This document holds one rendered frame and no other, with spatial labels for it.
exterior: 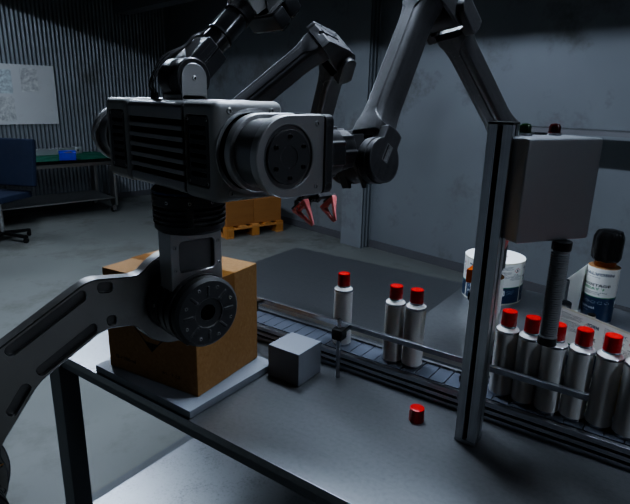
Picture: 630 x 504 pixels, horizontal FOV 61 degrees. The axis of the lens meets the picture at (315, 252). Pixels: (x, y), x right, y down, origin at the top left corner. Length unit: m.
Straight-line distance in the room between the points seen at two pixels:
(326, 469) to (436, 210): 4.28
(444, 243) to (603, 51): 2.04
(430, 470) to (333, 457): 0.19
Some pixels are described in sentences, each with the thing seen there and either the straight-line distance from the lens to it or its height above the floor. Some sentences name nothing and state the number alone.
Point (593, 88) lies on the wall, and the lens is 4.57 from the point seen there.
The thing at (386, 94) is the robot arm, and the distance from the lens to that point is 0.98.
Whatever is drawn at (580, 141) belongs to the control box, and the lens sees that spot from 1.09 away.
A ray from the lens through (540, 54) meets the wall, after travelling 4.75.
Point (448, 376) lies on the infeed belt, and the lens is 1.39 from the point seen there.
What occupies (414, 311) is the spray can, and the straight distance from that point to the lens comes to 1.34.
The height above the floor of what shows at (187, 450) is 0.22.
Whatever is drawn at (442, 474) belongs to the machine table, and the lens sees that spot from 1.16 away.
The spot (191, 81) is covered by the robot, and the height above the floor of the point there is 1.56.
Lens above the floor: 1.53
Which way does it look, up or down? 16 degrees down
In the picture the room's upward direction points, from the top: 1 degrees clockwise
